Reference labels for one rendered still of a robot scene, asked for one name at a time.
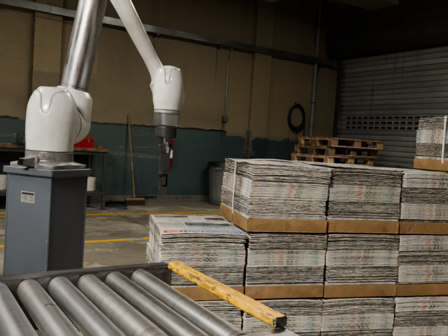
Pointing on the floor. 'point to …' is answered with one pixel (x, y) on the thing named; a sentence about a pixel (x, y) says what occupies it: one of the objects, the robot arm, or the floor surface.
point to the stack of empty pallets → (336, 150)
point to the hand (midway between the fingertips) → (163, 185)
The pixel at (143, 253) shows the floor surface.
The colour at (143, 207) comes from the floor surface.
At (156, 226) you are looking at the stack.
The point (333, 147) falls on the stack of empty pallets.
